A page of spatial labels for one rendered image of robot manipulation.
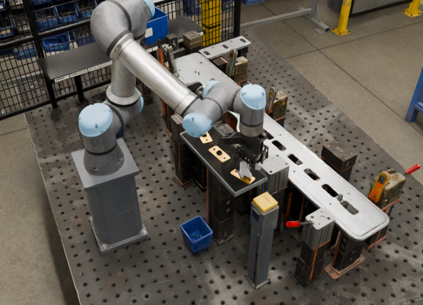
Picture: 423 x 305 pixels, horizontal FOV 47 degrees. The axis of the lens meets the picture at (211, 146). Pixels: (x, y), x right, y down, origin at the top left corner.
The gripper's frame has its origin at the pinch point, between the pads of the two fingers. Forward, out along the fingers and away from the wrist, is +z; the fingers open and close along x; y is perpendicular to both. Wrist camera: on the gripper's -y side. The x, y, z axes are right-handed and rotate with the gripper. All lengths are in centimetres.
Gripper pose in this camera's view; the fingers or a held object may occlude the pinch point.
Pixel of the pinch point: (243, 171)
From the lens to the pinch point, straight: 166.1
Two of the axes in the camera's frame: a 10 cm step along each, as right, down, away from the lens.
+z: 0.0, 7.4, 6.7
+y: 7.4, 4.5, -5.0
